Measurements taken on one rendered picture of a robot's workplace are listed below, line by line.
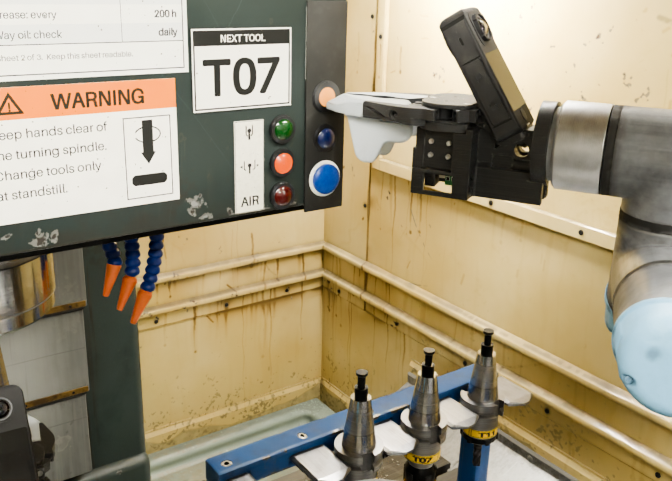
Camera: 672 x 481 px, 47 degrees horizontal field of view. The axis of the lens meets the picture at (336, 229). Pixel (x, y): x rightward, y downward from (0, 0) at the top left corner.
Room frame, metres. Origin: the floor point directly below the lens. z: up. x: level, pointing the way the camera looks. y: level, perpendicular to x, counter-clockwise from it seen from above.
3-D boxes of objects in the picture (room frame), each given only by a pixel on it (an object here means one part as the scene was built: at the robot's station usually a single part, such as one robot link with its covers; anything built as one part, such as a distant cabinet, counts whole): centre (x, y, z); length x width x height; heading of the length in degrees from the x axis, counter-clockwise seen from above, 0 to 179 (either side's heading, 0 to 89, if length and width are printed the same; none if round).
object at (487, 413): (0.98, -0.22, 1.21); 0.06 x 0.06 x 0.03
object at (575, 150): (0.64, -0.20, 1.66); 0.08 x 0.05 x 0.08; 156
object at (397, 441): (0.88, -0.08, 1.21); 0.07 x 0.05 x 0.01; 35
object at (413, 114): (0.68, -0.06, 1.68); 0.09 x 0.05 x 0.02; 66
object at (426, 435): (0.91, -0.13, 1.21); 0.06 x 0.06 x 0.03
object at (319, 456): (0.82, 0.01, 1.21); 0.07 x 0.05 x 0.01; 35
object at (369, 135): (0.70, -0.03, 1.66); 0.09 x 0.03 x 0.06; 66
